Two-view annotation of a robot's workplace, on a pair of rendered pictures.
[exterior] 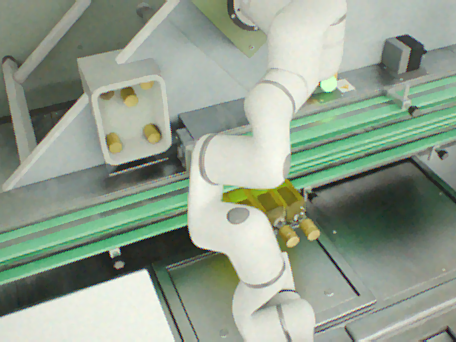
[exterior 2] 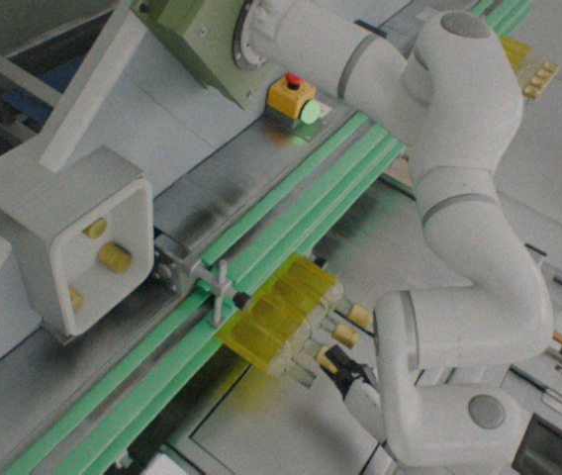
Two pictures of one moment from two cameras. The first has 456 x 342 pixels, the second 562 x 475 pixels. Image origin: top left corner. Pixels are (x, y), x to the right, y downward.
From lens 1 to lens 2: 0.66 m
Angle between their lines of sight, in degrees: 30
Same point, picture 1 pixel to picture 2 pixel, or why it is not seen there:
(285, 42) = (493, 131)
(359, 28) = not seen: hidden behind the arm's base
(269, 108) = (517, 248)
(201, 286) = (249, 441)
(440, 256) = (456, 282)
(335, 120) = (334, 161)
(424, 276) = not seen: hidden behind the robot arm
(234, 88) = (198, 149)
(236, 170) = (485, 353)
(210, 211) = (436, 418)
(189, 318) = not seen: outside the picture
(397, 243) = (410, 282)
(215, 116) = (192, 201)
